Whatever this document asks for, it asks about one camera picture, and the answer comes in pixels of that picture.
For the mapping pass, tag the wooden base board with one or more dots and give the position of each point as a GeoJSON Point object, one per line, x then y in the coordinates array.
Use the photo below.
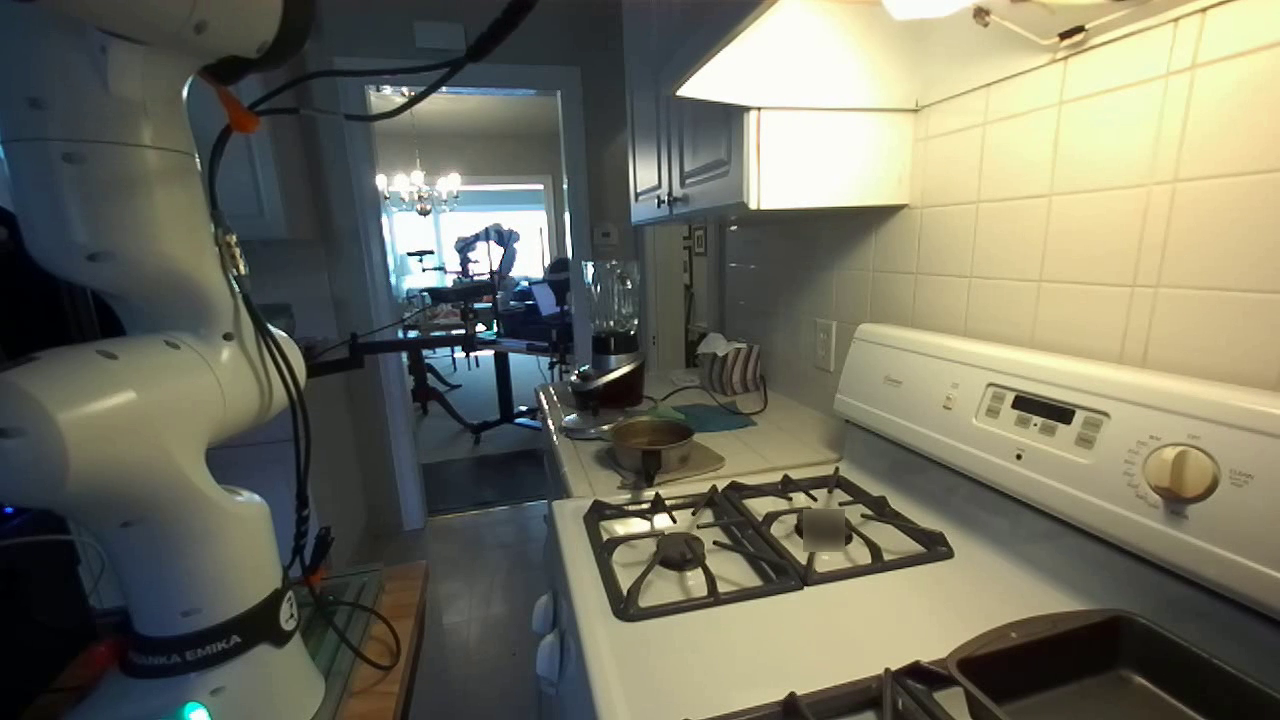
{"type": "Point", "coordinates": [394, 667]}

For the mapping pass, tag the white wall outlet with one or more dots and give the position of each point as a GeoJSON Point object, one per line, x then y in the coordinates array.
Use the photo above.
{"type": "Point", "coordinates": [824, 347]}

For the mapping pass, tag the dark floor mat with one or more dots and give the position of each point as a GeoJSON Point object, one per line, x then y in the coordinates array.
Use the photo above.
{"type": "Point", "coordinates": [486, 483]}

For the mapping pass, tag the black camera tripod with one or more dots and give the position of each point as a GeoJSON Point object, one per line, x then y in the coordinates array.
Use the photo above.
{"type": "Point", "coordinates": [403, 347]}

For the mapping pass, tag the white hood light fixture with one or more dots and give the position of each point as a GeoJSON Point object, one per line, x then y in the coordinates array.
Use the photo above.
{"type": "Point", "coordinates": [924, 7]}

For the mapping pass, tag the white upper kitchen cabinet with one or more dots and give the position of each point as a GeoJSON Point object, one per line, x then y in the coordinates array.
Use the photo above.
{"type": "Point", "coordinates": [692, 146]}

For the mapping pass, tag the dark pot on counter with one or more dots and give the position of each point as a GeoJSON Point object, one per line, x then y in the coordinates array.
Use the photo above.
{"type": "Point", "coordinates": [604, 384]}

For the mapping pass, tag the dark blue armchair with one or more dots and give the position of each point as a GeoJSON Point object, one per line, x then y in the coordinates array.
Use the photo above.
{"type": "Point", "coordinates": [535, 313]}

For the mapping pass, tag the lit chandelier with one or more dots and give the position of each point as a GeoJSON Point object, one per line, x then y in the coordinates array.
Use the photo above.
{"type": "Point", "coordinates": [416, 190]}

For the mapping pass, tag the white range hood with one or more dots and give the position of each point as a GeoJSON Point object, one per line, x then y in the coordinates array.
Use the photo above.
{"type": "Point", "coordinates": [800, 63]}

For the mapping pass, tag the stove digital display panel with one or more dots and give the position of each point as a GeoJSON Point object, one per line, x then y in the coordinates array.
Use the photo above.
{"type": "Point", "coordinates": [1042, 409]}

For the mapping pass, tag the white gas stove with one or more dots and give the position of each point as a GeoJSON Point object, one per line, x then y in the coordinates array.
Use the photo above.
{"type": "Point", "coordinates": [1042, 561]}

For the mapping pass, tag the glass blender jar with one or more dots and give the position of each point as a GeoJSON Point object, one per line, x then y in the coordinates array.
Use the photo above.
{"type": "Point", "coordinates": [609, 306]}

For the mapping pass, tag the blue cloth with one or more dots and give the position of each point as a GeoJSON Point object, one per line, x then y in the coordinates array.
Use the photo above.
{"type": "Point", "coordinates": [707, 419]}

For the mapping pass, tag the black cast iron burner grate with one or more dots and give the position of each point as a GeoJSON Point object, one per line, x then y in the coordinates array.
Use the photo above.
{"type": "Point", "coordinates": [906, 686]}
{"type": "Point", "coordinates": [707, 602]}
{"type": "Point", "coordinates": [881, 561]}

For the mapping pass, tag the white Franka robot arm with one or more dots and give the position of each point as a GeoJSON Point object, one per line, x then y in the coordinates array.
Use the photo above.
{"type": "Point", "coordinates": [134, 426]}

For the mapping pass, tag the small metal pot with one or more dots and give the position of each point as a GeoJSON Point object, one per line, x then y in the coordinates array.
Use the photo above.
{"type": "Point", "coordinates": [647, 437]}

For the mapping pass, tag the dish rack with dishes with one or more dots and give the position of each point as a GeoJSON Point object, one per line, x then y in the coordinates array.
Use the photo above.
{"type": "Point", "coordinates": [738, 364]}

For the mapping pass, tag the cream stove timer knob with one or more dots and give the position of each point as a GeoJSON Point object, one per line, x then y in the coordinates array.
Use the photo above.
{"type": "Point", "coordinates": [1183, 472]}

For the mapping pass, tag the white tall cabinet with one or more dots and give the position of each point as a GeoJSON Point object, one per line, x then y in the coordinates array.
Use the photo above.
{"type": "Point", "coordinates": [260, 186]}

